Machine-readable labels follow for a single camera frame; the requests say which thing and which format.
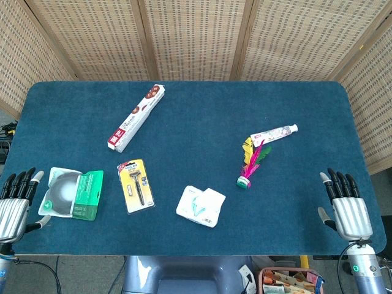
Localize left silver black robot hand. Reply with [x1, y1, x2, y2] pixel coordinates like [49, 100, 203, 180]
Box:
[0, 167, 51, 244]

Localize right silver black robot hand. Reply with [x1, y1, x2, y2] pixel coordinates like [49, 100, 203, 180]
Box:
[317, 167, 374, 241]

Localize colourful feather shuttlecock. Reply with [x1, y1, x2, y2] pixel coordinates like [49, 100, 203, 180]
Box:
[236, 137, 273, 189]

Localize round item in green package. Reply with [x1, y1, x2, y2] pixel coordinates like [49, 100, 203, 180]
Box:
[37, 167, 104, 221]

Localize pink basket with papers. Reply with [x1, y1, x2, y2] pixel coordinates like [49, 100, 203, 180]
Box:
[258, 267, 325, 294]

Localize white toothpaste tube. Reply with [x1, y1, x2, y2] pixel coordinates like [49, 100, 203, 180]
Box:
[250, 124, 299, 146]

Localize razor in yellow blister pack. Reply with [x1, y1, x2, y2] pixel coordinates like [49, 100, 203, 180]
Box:
[116, 158, 156, 214]

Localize white tissue pack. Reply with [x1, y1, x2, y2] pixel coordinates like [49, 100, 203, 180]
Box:
[175, 184, 227, 228]

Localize long white red foil box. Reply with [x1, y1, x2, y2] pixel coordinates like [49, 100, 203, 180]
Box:
[107, 83, 167, 153]

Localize blue felt table mat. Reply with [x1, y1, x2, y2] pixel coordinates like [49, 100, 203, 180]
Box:
[0, 80, 387, 257]

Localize blue-grey robot torso base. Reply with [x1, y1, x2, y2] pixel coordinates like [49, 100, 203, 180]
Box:
[121, 255, 255, 294]

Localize woven bamboo folding screen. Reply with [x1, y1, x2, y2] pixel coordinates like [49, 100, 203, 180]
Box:
[0, 0, 392, 175]

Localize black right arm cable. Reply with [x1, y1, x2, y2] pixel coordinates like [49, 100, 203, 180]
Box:
[336, 241, 356, 294]

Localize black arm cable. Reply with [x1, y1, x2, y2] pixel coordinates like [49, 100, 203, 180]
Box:
[12, 257, 64, 294]
[336, 241, 356, 294]

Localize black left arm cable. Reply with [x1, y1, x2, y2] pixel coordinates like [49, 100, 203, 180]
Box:
[12, 257, 64, 294]

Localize black cables on floor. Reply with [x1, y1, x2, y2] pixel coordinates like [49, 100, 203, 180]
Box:
[0, 121, 18, 165]

